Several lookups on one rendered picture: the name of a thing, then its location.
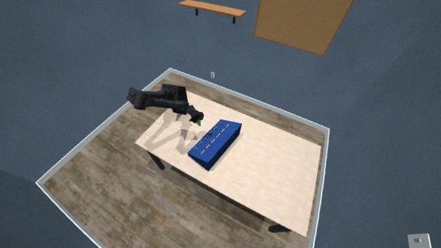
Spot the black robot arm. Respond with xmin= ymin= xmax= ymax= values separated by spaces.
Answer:
xmin=127 ymin=86 xmax=204 ymax=120

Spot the blue switch panel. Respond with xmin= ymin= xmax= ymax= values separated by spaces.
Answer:
xmin=188 ymin=119 xmax=242 ymax=171

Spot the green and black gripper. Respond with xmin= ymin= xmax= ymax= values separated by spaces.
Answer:
xmin=189 ymin=118 xmax=201 ymax=126

